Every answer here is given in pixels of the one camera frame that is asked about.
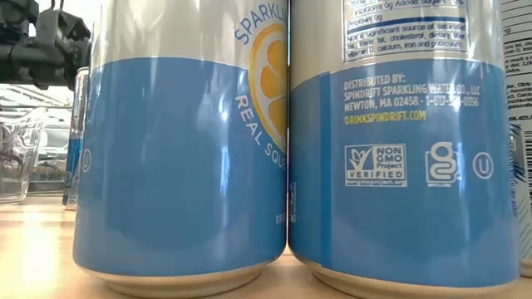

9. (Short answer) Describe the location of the clear plastic bin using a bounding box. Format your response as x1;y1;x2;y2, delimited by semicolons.
0;106;49;205

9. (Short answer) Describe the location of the blue white Spindrift can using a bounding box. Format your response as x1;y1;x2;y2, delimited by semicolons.
72;0;289;299
288;0;521;299

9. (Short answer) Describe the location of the slim silver blue energy can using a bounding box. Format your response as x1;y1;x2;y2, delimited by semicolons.
62;66;91;212

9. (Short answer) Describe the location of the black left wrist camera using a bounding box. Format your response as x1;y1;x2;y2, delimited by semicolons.
33;7;91;56

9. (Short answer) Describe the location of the white Celsius can black top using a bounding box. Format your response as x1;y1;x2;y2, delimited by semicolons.
500;0;532;278

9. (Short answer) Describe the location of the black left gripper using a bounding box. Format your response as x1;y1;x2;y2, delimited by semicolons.
0;39;91;91

